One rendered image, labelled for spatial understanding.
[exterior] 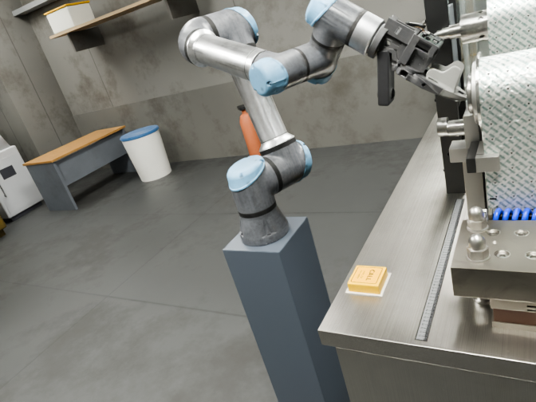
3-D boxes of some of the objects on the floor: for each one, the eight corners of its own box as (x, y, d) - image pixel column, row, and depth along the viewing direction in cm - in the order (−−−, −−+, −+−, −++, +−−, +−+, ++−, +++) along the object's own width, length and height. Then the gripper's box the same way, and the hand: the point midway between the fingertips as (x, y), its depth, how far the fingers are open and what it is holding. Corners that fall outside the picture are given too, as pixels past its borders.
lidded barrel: (182, 166, 569) (166, 123, 545) (158, 182, 531) (139, 136, 508) (155, 168, 596) (138, 127, 572) (130, 184, 559) (111, 140, 535)
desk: (143, 169, 608) (124, 125, 583) (76, 210, 518) (51, 160, 493) (115, 171, 641) (96, 130, 615) (47, 211, 551) (21, 164, 526)
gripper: (383, 19, 80) (486, 75, 77) (396, 11, 88) (490, 62, 84) (361, 61, 86) (457, 115, 82) (375, 50, 93) (463, 100, 90)
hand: (459, 97), depth 85 cm, fingers closed, pressing on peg
